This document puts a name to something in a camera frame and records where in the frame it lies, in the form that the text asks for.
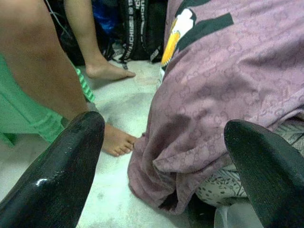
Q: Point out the person in grey shorts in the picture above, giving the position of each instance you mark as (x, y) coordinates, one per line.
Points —
(42, 66)

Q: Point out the white quilted mattress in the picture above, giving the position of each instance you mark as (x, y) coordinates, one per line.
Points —
(221, 187)

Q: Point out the blue plastic bag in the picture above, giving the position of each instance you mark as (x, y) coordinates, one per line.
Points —
(104, 16)

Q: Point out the mauve cartoon print blanket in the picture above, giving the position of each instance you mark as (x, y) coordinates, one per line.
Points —
(225, 83)

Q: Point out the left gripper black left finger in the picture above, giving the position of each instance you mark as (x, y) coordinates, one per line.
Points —
(52, 180)

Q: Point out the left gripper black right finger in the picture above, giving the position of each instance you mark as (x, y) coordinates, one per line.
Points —
(273, 183)

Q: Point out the black lettered bag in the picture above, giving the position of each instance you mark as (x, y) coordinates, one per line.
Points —
(140, 31)

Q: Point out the green plastic stool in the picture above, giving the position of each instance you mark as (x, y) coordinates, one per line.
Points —
(21, 111)

